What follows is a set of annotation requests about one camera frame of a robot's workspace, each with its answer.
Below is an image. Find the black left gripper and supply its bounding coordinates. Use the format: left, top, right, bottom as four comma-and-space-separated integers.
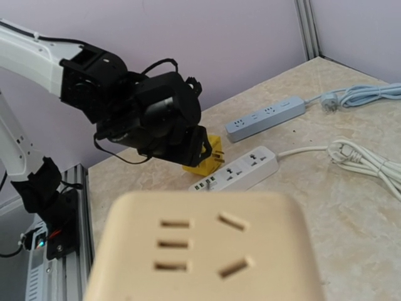
137, 125, 209, 167

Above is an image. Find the yellow cube socket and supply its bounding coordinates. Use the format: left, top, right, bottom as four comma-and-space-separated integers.
182, 134, 225, 176

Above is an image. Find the white power strip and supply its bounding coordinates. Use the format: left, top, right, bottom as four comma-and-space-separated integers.
188, 146, 279, 192

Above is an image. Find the beige cube socket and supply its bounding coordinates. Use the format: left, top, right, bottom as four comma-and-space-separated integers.
85, 191, 325, 300

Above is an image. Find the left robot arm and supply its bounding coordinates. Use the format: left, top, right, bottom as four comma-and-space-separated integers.
1, 21, 212, 227

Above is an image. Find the blue power strip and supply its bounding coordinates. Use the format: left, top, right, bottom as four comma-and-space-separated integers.
225, 97, 306, 143

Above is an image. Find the white power strip cable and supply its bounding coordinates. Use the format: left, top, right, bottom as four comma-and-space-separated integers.
277, 139, 401, 201

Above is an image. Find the left aluminium frame post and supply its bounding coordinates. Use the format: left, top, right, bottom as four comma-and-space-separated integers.
294, 0, 321, 60

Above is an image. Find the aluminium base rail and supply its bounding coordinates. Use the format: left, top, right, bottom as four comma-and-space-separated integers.
24, 164, 93, 300

